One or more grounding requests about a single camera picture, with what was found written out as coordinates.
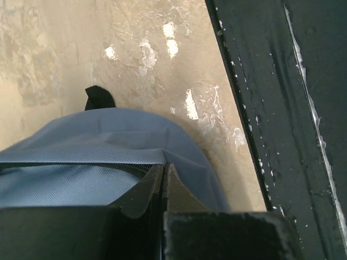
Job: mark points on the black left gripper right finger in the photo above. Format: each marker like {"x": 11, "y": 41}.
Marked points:
{"x": 192, "y": 231}

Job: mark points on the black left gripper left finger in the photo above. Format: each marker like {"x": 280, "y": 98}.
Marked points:
{"x": 128, "y": 228}

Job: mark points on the blue fabric backpack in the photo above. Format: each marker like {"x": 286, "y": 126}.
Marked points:
{"x": 78, "y": 159}

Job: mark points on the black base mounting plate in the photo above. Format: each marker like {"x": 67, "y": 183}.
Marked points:
{"x": 286, "y": 64}

